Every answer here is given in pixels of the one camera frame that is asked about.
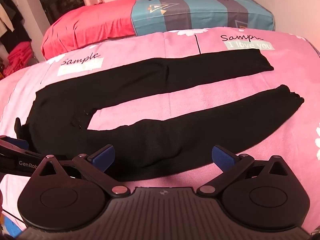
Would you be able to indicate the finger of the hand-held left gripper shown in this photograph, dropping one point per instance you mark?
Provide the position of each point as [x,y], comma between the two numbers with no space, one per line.
[19,128]
[18,143]

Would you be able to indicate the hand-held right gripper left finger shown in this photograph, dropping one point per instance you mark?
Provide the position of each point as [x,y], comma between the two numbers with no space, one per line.
[104,155]

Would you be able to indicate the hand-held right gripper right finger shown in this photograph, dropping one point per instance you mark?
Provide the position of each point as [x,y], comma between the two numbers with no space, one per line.
[222,156]

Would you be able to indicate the black pants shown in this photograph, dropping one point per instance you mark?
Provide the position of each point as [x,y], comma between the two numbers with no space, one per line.
[150,135]

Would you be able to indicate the pile of red cloths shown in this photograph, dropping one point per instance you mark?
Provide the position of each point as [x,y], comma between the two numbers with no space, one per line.
[18,57]

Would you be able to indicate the pink printed blanket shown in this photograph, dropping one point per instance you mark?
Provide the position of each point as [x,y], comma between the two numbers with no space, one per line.
[225,80]

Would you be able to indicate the hanging dark clothes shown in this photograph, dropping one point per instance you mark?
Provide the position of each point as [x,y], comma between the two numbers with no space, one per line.
[11,20]

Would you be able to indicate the red bed sheet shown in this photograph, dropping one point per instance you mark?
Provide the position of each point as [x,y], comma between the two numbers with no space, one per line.
[87,27]

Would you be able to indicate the blue grey striped pillow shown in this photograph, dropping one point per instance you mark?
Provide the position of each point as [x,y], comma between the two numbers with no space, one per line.
[200,12]

